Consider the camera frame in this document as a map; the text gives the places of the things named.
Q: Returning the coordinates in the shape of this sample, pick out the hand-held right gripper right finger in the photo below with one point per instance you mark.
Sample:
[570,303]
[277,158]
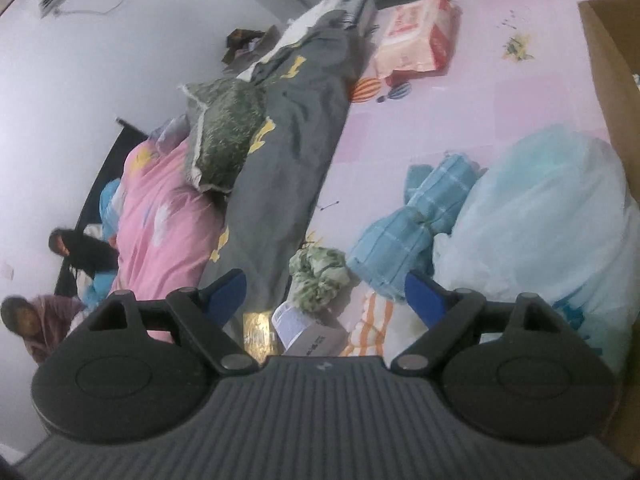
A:
[425,295]

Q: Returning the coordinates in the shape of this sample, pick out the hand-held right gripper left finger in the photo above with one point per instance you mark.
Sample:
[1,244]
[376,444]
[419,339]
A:
[227,292]

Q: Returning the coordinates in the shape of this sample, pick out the gold box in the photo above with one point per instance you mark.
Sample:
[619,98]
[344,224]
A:
[257,335]

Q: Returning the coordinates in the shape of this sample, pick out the orange striped towel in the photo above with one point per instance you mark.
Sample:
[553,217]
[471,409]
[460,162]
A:
[372,325]

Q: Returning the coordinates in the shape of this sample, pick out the blue checked towel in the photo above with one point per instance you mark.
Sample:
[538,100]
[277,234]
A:
[415,230]

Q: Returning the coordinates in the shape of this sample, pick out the white square tin box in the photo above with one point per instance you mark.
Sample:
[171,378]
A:
[305,330]

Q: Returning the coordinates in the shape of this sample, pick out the green floral scrunchie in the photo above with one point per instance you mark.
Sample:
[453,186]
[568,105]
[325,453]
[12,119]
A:
[320,275]

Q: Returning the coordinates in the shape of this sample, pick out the white plastic bag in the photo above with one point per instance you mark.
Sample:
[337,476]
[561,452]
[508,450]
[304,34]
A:
[540,220]

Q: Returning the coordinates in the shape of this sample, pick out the brown cardboard box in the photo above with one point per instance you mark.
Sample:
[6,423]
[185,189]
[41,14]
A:
[615,70]

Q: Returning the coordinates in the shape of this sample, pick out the pink printed blanket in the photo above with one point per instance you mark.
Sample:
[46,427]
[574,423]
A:
[155,220]

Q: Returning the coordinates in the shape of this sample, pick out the light blue cloth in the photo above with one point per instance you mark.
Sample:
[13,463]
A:
[107,205]

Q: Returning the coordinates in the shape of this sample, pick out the grey duvet with yellow print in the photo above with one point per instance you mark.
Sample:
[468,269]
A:
[290,150]

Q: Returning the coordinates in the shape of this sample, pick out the green patterned pillow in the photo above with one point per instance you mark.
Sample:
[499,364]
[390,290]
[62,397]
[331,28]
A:
[225,130]

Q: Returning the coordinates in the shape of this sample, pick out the pale lavender pillow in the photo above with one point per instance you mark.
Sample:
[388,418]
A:
[172,130]

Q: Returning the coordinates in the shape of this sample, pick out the black headboard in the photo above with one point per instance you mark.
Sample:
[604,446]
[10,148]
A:
[107,160]

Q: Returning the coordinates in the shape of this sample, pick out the dark brown bag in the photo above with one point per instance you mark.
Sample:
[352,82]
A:
[245,40]

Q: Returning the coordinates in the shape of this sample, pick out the red pink tissue pack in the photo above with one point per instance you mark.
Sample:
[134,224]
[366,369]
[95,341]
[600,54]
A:
[410,40]

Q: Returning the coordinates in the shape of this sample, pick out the white striped pillow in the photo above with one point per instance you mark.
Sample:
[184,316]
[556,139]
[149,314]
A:
[312,15]

